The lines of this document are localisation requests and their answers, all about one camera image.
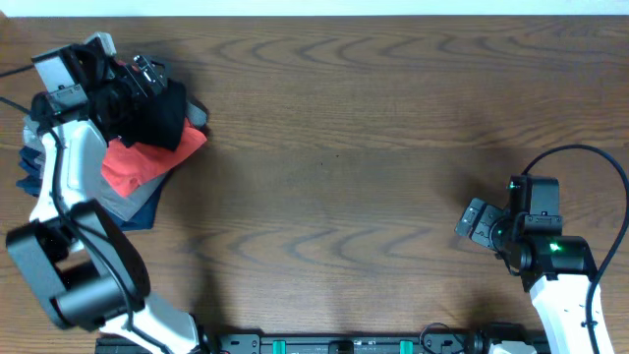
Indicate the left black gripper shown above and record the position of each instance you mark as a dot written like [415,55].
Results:
[148,72]

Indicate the folded grey t-shirt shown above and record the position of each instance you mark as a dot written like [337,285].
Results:
[38,138]

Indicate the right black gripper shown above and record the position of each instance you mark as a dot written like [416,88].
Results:
[483,229]

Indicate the folded navy blue garment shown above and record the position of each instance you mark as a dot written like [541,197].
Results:
[142,216]

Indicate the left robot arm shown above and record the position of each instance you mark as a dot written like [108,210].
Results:
[80,266]

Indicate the black t-shirt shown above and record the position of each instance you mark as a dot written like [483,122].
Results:
[158,122]

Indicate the folded red t-shirt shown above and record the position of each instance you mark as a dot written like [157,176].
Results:
[127,168]

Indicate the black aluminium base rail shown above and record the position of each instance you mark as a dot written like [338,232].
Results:
[255,344]

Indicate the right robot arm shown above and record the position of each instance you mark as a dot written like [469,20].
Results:
[557,271]

